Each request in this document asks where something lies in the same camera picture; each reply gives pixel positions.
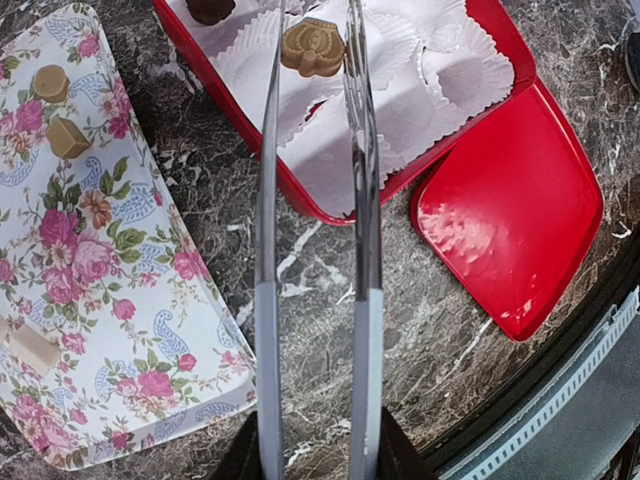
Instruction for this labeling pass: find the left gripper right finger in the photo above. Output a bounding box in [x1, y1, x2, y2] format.
[377, 407, 430, 480]

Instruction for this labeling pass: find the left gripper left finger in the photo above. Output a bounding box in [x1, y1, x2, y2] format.
[212, 412, 263, 480]

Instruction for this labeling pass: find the white chocolate bar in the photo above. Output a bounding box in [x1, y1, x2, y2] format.
[1, 316, 62, 376]

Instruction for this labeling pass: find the tan crown chocolate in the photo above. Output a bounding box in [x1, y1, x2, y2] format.
[280, 18, 345, 78]

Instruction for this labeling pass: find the tan round chocolate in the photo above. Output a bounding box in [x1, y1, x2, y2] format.
[33, 64, 70, 103]

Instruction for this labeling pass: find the dark chocolate piece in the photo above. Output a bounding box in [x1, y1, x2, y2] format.
[186, 0, 236, 26]

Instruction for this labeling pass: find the floral rectangular tray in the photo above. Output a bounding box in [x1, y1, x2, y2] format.
[1, 3, 256, 471]

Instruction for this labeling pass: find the red box lid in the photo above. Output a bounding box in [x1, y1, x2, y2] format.
[411, 80, 604, 342]

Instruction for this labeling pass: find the red box with paper cups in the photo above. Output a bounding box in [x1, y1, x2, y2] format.
[155, 1, 536, 226]

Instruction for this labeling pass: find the white slotted cable duct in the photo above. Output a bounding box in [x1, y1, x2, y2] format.
[440, 290, 639, 479]

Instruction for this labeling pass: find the black front table rail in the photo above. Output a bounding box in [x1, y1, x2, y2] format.
[419, 230, 639, 472]

